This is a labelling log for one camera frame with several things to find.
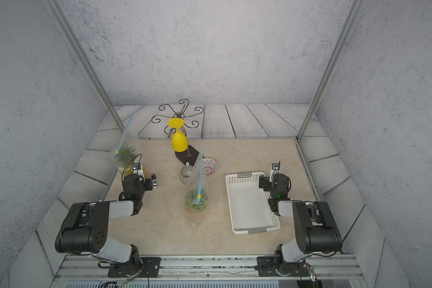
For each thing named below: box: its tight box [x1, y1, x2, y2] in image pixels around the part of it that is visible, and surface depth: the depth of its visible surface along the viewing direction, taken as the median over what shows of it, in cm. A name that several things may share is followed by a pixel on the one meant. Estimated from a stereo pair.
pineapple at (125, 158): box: [114, 141, 137, 177], surface depth 90 cm
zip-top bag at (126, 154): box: [112, 116, 140, 177], surface depth 90 cm
